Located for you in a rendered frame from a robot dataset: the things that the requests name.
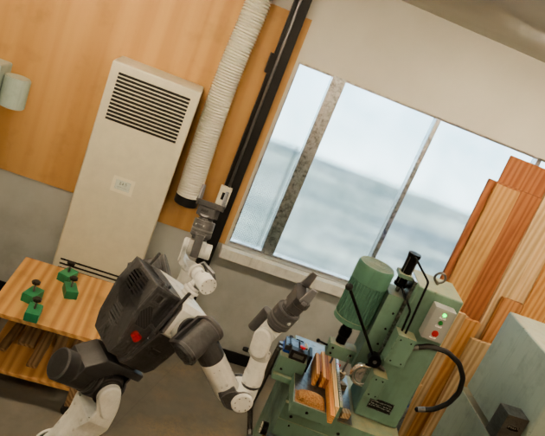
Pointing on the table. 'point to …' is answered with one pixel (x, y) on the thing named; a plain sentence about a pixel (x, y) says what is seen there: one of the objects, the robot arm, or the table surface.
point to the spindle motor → (364, 291)
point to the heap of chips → (310, 399)
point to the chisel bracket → (340, 349)
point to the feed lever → (366, 335)
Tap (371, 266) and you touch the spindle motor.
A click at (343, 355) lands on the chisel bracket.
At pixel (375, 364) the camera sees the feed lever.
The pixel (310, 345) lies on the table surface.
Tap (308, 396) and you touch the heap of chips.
